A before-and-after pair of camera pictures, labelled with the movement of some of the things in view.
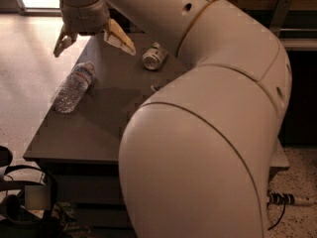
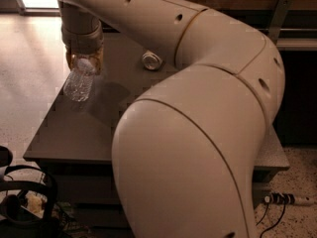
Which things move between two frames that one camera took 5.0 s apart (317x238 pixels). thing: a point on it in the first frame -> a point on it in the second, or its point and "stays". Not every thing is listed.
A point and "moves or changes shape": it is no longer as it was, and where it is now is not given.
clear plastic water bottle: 74,87 moves or changes shape
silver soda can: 154,58 stays
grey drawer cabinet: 79,149 stays
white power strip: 277,197 stays
